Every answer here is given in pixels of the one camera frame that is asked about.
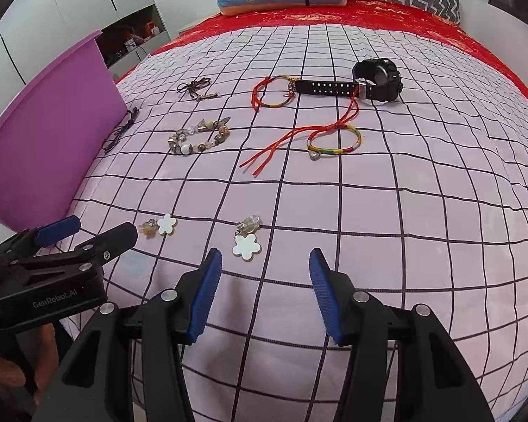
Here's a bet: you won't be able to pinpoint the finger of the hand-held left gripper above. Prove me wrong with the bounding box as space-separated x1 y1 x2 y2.
9 222 138 288
0 215 81 267

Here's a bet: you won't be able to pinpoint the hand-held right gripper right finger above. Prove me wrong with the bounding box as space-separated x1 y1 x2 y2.
309 248 496 422

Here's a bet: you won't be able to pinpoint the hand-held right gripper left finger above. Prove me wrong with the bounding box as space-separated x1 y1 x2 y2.
35 248 223 422

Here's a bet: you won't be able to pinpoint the purple plastic basin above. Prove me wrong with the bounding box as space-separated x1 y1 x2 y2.
0 30 135 233

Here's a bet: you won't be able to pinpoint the black cord necklace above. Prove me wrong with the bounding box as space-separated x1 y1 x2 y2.
102 108 140 154

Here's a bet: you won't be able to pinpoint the red string beaded bracelet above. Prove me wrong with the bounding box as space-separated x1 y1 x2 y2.
252 76 299 111

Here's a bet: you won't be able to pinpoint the person's left hand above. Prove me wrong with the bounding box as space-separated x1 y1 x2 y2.
0 324 61 406

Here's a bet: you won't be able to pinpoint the white flower earring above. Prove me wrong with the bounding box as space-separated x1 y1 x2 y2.
233 214 262 262
138 213 177 238

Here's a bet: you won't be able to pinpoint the checked white sheet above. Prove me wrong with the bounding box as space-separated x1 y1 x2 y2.
66 24 528 422

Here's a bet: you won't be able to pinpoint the black digital wristwatch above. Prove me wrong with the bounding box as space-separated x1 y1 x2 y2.
296 58 403 103

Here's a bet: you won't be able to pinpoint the red patterned bed sheet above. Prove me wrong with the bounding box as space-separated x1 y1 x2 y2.
152 0 528 119

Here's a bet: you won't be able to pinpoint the multicolour braided heart bracelet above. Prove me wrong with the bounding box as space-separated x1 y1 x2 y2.
240 94 364 177

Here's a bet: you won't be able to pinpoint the cluttered wall niche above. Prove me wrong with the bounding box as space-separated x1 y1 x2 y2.
97 4 170 69

